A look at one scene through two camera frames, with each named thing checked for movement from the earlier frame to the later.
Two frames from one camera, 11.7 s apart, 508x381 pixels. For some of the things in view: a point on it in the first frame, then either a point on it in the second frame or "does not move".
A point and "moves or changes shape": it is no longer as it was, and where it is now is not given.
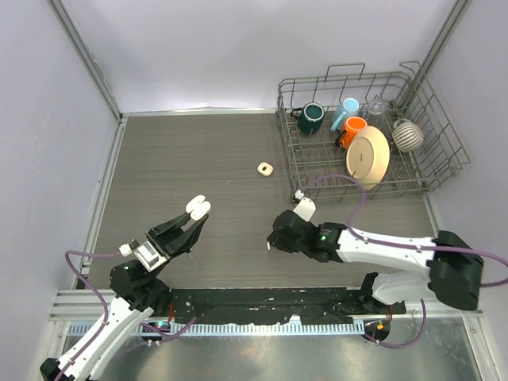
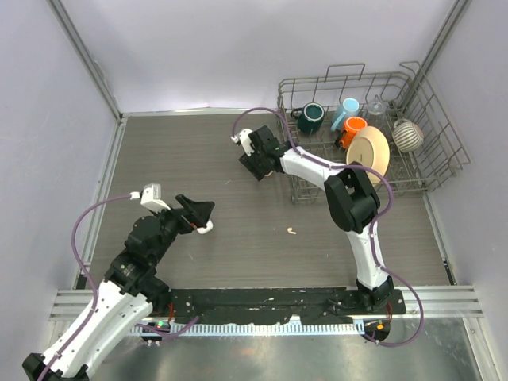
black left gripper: [170, 245] → [192, 213]
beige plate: [367, 156] does not move
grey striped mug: [408, 136] does not move
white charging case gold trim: [198, 207] moves or changes shape
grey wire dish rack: [347, 133] does not move
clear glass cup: [376, 112] does not move
